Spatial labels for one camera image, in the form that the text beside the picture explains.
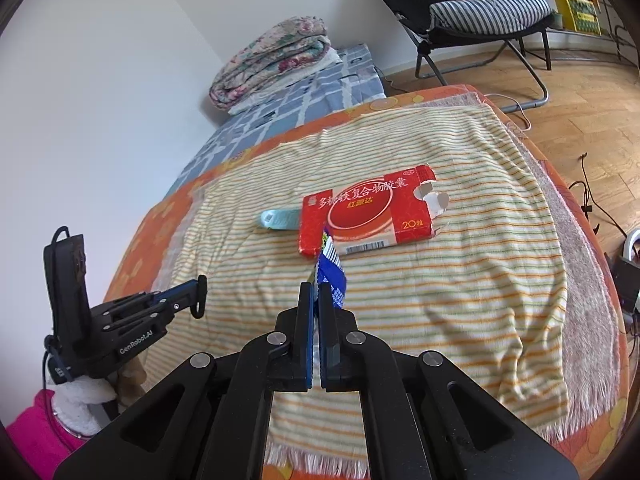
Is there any yellow green crate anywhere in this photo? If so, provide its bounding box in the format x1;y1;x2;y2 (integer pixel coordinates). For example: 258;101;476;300
554;0;601;36

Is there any light blue cream tube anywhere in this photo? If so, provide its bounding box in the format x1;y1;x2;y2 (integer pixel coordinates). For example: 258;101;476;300
257;208;302;231

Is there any folded floral quilt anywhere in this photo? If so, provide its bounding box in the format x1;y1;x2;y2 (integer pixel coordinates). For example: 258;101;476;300
208;16;332;112

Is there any striped cushion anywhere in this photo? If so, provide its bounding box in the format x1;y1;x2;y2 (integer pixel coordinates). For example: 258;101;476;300
430;0;552;36

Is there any black floor cable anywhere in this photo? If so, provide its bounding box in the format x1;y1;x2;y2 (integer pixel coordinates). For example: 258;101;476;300
566;152;629;241

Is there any blue checked bed sheet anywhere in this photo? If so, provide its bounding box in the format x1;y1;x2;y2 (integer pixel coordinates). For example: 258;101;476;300
169;44;385;193

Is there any yellow striped towel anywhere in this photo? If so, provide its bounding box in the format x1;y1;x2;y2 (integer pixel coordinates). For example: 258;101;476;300
142;102;572;476

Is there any left hand in white glove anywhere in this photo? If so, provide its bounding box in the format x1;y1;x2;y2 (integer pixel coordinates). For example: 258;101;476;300
46;358;146;438

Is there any orange floral bed sheet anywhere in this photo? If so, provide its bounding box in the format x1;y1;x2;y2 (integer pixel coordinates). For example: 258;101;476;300
103;84;632;480

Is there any blue yellow snack wrapper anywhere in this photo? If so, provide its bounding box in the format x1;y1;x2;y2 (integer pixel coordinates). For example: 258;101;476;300
312;226;347;309

